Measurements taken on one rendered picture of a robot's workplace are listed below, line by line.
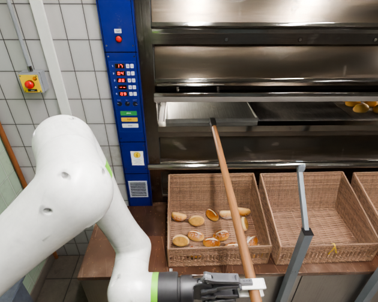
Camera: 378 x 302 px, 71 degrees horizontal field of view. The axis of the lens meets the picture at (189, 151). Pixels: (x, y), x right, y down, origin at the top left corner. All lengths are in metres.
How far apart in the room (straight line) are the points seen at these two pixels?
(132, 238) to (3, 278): 0.37
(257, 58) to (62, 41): 0.95
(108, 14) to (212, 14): 0.46
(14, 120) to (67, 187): 1.39
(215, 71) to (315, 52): 0.52
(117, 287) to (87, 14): 1.14
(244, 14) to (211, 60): 0.25
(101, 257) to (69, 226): 1.24
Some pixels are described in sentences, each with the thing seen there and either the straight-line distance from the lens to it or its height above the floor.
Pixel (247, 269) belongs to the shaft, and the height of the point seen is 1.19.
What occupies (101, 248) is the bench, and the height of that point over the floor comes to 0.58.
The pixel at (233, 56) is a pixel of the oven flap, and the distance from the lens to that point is 1.45.
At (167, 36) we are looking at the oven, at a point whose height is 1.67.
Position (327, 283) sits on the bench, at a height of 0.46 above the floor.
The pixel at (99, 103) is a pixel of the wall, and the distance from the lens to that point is 1.55.
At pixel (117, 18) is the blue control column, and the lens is 1.38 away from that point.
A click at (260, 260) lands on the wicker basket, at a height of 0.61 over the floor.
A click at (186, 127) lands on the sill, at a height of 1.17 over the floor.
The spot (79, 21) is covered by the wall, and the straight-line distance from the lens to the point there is 1.46.
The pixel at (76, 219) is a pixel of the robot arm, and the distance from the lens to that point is 0.44.
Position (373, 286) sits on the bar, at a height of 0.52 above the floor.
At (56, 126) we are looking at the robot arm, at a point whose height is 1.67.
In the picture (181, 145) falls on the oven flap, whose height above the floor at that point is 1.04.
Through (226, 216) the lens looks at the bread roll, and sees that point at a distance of 1.76.
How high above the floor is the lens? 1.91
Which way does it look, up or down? 34 degrees down
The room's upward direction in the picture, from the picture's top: straight up
